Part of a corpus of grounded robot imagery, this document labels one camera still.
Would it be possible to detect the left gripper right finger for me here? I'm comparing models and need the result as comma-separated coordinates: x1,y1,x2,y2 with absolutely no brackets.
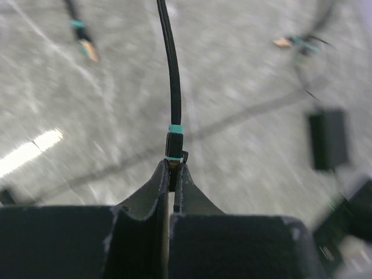
169,165,326,278

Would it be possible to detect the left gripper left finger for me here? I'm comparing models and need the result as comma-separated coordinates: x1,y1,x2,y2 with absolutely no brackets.
1,160,169,278

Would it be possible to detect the long black ethernet cable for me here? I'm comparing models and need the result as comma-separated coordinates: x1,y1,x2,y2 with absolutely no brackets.
156,0,189,192

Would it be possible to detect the black power adapter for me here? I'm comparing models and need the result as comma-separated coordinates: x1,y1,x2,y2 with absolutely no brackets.
306,108,349,171

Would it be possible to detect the thin black power cable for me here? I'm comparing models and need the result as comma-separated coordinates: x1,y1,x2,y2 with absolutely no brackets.
0,87,372,210

